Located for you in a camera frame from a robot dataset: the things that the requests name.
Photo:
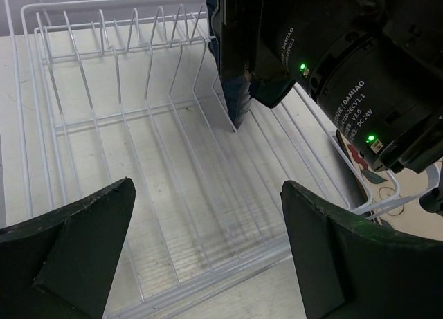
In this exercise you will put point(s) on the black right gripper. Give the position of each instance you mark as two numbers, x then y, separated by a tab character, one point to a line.
251	33

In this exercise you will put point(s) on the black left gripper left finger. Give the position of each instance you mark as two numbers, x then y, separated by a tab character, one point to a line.
62	264

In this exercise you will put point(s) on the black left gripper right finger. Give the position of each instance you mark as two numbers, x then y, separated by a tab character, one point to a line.
350	267

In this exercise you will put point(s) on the dark blue leaf plate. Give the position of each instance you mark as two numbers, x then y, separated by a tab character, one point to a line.
236	90

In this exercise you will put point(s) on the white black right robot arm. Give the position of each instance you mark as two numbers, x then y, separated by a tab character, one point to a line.
374	67

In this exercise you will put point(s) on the cream floral square plate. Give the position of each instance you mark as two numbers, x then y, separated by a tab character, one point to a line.
395	197

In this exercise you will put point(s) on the white wire dish rack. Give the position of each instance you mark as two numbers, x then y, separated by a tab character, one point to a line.
93	91

